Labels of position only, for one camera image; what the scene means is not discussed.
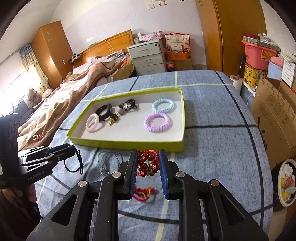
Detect red cord gold bracelet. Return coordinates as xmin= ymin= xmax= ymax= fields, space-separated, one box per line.
xmin=137 ymin=150 xmax=160 ymax=178

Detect white paper roll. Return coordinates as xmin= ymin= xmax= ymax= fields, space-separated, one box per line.
xmin=229 ymin=75 xmax=243 ymax=95

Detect left human hand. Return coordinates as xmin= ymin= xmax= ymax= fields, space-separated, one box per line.
xmin=4 ymin=182 xmax=38 ymax=204

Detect white three-drawer cabinet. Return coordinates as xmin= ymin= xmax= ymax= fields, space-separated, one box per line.
xmin=127 ymin=39 xmax=167 ymax=76

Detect light blue spiral hair tie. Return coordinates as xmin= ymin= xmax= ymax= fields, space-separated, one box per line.
xmin=151 ymin=98 xmax=176 ymax=114

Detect green shallow cardboard tray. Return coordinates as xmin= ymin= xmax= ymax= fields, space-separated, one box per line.
xmin=67 ymin=88 xmax=185 ymax=152

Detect light blue storage box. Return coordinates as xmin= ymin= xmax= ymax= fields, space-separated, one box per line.
xmin=267 ymin=56 xmax=283 ymax=80

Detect yellow patterned box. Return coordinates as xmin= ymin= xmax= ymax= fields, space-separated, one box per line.
xmin=244 ymin=62 xmax=267 ymax=88

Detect black hair tie pink bead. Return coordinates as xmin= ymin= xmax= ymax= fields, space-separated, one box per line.
xmin=118 ymin=99 xmax=138 ymax=115

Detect wooden headboard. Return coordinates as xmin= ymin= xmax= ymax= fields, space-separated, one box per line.
xmin=73 ymin=30 xmax=134 ymax=67

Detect purple spiral hair tie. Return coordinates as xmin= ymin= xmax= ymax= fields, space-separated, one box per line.
xmin=143 ymin=112 xmax=173 ymax=133

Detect tall wooden wardrobe left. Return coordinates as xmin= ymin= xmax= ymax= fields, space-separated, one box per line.
xmin=31 ymin=21 xmax=73 ymax=89

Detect blue plaid table cloth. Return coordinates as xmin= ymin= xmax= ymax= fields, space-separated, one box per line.
xmin=34 ymin=69 xmax=275 ymax=241

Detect bed with brown blanket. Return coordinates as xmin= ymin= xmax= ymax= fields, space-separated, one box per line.
xmin=18 ymin=51 xmax=134 ymax=151

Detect round trash bin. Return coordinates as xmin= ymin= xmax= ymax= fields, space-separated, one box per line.
xmin=271 ymin=159 xmax=295 ymax=212

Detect small red cord bracelet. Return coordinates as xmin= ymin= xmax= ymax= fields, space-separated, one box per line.
xmin=132 ymin=187 xmax=156 ymax=202

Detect orange box under bag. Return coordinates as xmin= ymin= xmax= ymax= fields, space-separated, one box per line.
xmin=167 ymin=52 xmax=190 ymax=61

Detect red soda bottle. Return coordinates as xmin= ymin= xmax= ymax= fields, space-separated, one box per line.
xmin=166 ymin=61 xmax=175 ymax=72

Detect red white gift bag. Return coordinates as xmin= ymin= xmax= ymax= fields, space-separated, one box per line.
xmin=165 ymin=33 xmax=191 ymax=53

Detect black fitness wristband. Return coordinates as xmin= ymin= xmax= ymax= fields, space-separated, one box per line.
xmin=95 ymin=103 xmax=112 ymax=122

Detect pink plastic bin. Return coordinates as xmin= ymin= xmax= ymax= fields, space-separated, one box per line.
xmin=241 ymin=40 xmax=278 ymax=71

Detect large wooden wardrobe right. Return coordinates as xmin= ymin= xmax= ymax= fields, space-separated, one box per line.
xmin=196 ymin=0 xmax=266 ymax=76

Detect pink spiral hair tie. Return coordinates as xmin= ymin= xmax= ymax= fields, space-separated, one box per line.
xmin=85 ymin=112 xmax=102 ymax=133

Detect black cord teal bead tie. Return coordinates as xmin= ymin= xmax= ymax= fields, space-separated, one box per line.
xmin=64 ymin=150 xmax=84 ymax=175

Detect brown cardboard box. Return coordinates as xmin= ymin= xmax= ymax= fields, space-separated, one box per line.
xmin=251 ymin=75 xmax=296 ymax=169

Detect floral curtain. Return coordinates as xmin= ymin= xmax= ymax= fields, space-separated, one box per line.
xmin=18 ymin=43 xmax=50 ymax=95

